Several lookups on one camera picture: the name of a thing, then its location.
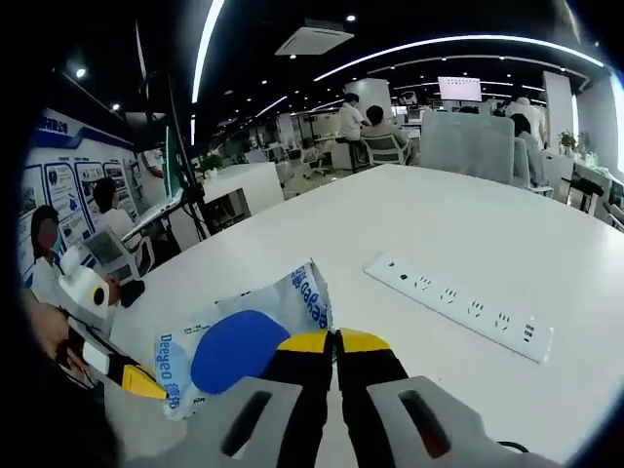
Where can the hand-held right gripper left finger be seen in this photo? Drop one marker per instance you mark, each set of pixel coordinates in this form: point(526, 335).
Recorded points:
point(302, 370)

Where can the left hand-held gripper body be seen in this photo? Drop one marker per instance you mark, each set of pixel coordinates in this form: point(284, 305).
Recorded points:
point(83, 287)

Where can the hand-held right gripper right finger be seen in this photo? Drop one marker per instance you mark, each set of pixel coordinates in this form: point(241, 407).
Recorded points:
point(370, 370)

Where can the white wet wipes pack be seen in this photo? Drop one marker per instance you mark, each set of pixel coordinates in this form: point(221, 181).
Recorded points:
point(234, 351)

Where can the person's left hand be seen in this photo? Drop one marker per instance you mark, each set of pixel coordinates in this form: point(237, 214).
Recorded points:
point(49, 326)

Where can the small black object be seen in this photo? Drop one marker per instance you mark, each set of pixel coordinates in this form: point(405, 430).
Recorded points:
point(131, 293)

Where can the white mesh chair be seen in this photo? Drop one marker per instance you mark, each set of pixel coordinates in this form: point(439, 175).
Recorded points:
point(114, 248)

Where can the white desk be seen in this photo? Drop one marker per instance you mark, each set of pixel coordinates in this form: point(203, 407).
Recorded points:
point(151, 214)

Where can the white power strip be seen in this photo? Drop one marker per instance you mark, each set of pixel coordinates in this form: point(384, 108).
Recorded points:
point(458, 307)

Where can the black tripod stand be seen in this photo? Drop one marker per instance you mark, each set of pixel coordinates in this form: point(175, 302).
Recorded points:
point(187, 180)

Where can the green monitor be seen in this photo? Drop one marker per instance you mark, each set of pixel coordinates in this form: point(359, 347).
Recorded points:
point(170, 161)

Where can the small potted plant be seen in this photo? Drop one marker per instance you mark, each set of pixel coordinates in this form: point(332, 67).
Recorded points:
point(212, 163)

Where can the white cabinet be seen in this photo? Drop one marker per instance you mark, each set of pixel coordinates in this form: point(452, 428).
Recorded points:
point(244, 183)

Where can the white swivel chair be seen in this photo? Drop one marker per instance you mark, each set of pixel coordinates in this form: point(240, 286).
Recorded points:
point(314, 156)

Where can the white office chair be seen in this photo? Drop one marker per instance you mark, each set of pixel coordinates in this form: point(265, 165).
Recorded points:
point(385, 146)

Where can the large grey mesh chair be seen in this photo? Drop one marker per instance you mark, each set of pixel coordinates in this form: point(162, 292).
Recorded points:
point(465, 144)

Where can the black stool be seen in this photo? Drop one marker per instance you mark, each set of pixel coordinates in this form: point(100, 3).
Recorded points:
point(585, 184)

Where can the ceiling air conditioner unit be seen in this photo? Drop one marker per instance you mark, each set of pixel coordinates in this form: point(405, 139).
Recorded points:
point(314, 39)

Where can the long curved ceiling light strip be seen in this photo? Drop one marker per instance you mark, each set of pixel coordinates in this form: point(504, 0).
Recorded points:
point(463, 40)

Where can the wall poster boards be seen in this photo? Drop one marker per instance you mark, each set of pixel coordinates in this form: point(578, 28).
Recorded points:
point(73, 183)

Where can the wall screen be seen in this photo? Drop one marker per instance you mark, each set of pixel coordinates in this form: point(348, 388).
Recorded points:
point(458, 89)

